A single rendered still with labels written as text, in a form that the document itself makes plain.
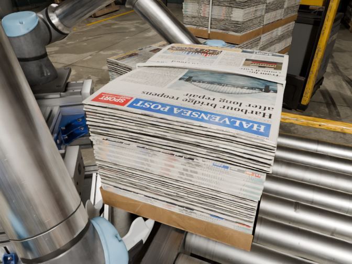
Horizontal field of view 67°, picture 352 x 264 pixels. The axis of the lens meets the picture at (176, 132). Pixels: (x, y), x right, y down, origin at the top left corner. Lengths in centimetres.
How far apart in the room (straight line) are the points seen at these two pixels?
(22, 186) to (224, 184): 26
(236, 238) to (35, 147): 33
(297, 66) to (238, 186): 243
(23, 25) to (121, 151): 73
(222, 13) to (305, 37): 132
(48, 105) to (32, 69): 15
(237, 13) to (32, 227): 135
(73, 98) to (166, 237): 76
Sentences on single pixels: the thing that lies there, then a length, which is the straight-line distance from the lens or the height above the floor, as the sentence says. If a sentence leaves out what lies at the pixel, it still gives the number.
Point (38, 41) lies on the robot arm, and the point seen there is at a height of 96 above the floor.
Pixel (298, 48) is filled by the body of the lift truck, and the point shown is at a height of 53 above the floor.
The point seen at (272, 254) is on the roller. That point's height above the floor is 80.
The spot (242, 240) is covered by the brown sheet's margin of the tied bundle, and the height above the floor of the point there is 83.
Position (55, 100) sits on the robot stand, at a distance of 114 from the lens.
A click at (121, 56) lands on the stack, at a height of 83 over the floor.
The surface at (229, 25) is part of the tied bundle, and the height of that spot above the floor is 92.
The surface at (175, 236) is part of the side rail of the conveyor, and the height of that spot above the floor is 80.
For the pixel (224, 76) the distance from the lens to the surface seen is 51.
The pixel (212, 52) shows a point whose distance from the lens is 64.
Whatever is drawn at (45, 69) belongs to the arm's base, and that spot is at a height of 86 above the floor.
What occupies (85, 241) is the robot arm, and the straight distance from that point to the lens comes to 31.
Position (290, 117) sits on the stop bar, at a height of 82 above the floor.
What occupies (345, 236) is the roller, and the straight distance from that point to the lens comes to 62.
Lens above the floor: 121
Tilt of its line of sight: 33 degrees down
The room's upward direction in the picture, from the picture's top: straight up
